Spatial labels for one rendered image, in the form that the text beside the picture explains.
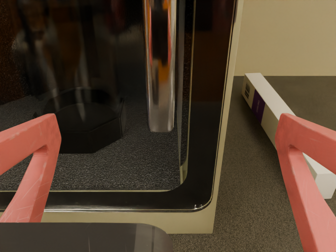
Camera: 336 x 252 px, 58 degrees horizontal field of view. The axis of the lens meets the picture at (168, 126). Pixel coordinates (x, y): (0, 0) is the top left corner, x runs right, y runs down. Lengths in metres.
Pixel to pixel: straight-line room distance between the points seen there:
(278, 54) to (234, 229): 0.46
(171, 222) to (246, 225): 0.09
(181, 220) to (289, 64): 0.50
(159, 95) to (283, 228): 0.25
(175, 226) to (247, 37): 0.46
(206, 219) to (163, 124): 0.18
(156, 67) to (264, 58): 0.57
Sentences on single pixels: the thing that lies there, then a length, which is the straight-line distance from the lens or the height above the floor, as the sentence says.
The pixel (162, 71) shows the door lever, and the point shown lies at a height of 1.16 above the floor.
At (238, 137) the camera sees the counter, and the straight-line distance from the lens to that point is 0.48.
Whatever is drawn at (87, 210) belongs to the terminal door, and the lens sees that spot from 0.31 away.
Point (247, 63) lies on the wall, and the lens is 0.71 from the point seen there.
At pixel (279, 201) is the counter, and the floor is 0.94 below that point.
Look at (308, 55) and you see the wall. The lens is 0.75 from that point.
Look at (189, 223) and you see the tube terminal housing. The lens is 0.33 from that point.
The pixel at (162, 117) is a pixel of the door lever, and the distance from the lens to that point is 0.17.
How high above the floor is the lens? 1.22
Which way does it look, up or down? 34 degrees down
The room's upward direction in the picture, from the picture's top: straight up
